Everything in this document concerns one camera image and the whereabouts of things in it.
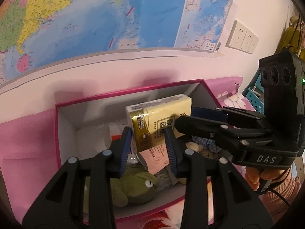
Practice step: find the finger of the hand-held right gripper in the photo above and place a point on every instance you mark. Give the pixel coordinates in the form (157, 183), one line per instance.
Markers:
(197, 128)
(205, 113)

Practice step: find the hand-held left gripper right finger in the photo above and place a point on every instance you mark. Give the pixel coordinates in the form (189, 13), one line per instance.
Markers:
(170, 152)

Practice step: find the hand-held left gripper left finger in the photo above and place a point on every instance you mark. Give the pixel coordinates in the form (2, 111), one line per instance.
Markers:
(126, 152)

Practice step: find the blue gingham scrunchie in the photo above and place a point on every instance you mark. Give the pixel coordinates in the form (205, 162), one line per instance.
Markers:
(201, 140)

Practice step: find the pastel tissue pack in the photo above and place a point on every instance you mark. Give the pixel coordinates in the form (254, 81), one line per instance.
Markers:
(116, 133)

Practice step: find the cream plush bear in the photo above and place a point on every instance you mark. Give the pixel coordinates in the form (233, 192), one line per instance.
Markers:
(205, 152)

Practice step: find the green frog plush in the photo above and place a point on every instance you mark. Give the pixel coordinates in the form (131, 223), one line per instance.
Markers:
(135, 186)

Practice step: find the yellow tissue pack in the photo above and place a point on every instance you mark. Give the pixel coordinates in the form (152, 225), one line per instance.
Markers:
(157, 114)

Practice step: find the pink cardboard box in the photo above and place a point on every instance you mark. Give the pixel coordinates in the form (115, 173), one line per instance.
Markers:
(69, 148)

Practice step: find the person's right hand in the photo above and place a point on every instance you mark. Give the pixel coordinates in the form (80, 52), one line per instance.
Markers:
(253, 177)

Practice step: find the pink printed bed sheet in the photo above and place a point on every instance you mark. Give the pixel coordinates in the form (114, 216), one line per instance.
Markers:
(228, 97)

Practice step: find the blue plastic basket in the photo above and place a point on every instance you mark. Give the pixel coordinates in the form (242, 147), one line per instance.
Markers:
(253, 97)

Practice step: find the yellow hanging clothing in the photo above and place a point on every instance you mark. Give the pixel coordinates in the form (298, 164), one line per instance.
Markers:
(288, 40)

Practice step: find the white wall socket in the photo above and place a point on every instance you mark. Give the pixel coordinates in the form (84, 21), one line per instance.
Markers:
(247, 40)
(236, 34)
(254, 44)

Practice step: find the colourful wall map poster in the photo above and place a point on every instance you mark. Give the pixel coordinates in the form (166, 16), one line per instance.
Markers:
(95, 16)

